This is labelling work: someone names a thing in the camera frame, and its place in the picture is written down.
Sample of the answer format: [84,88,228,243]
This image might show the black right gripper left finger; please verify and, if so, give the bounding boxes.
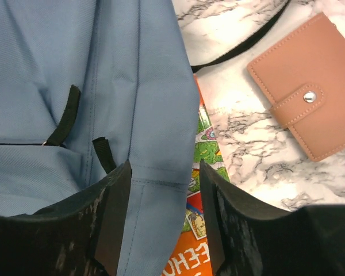
[0,162,132,275]

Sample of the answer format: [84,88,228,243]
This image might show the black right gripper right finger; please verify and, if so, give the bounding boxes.
[200,162,345,275]

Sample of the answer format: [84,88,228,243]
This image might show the blue student backpack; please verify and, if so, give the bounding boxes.
[0,1,199,275]

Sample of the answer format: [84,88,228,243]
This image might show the orange treehouse story book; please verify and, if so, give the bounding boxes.
[160,74,231,276]

